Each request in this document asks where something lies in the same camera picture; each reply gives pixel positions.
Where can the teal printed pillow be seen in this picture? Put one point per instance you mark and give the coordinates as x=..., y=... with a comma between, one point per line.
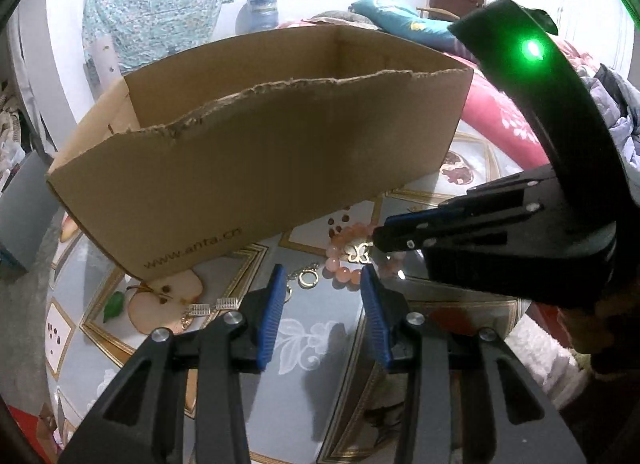
x=390, y=13

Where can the fruit print tablecloth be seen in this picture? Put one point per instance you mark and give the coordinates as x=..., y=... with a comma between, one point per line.
x=320, y=334

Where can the small gold pendant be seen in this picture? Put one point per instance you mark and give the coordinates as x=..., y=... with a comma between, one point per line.
x=361, y=256

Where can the brown cardboard box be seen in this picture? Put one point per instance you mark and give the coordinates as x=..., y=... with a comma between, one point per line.
x=275, y=168

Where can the wooden chair back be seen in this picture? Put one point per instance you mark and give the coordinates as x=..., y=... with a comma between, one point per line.
x=435, y=9

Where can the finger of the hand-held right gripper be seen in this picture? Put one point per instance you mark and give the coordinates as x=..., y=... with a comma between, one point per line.
x=400, y=239
x=500, y=191

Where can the grey blue quilt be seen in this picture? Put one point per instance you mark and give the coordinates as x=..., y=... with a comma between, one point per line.
x=615, y=108

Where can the blue water bottle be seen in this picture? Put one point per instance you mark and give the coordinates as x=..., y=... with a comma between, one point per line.
x=262, y=13

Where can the grey box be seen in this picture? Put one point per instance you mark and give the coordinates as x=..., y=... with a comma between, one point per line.
x=20, y=214

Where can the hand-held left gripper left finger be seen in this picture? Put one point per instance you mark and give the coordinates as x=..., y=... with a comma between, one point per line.
x=270, y=316

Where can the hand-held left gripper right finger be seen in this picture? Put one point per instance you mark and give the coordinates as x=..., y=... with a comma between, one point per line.
x=375, y=321

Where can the silver rhinestone earring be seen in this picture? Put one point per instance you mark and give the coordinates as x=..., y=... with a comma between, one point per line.
x=197, y=309
x=226, y=302

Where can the teal floral hanging cloth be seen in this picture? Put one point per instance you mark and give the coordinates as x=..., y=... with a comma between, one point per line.
x=150, y=3

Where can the white fluffy cloth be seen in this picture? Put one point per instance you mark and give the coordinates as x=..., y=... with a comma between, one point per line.
x=542, y=354

